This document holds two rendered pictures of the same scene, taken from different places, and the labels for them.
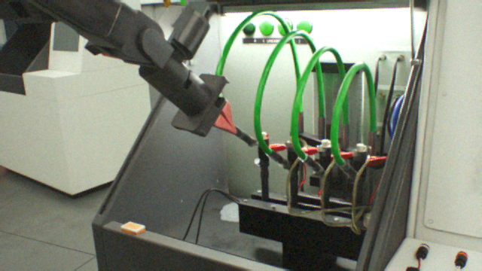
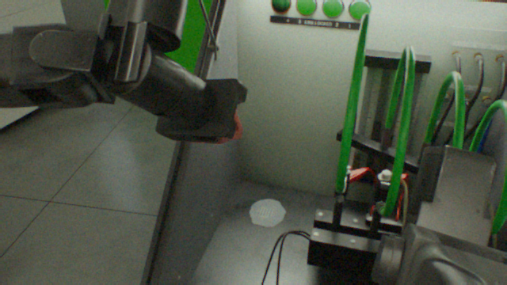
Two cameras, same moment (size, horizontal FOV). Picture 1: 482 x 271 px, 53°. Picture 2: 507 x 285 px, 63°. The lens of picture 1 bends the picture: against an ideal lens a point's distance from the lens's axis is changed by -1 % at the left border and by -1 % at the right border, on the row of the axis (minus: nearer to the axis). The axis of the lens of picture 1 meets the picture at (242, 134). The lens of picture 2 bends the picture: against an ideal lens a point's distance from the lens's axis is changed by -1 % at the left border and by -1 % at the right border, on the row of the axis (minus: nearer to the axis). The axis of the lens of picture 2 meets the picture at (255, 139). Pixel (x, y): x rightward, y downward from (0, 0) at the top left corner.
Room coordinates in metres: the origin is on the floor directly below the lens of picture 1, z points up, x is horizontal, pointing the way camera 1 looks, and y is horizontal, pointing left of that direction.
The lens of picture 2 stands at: (0.56, 0.32, 1.64)
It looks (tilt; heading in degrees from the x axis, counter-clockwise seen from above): 33 degrees down; 342
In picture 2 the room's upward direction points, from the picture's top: straight up
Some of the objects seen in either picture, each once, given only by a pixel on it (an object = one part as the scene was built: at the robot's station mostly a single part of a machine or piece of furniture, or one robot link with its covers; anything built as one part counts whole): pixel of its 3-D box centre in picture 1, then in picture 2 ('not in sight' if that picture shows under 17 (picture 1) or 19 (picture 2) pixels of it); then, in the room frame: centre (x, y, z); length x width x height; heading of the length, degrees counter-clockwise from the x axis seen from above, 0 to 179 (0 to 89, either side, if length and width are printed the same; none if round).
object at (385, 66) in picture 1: (396, 95); (464, 96); (1.22, -0.40, 1.20); 0.13 x 0.03 x 0.31; 57
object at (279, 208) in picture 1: (309, 236); (386, 261); (1.06, -0.15, 0.91); 0.34 x 0.10 x 0.15; 57
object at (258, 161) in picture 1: (262, 181); (337, 213); (1.12, -0.04, 1.03); 0.05 x 0.03 x 0.21; 147
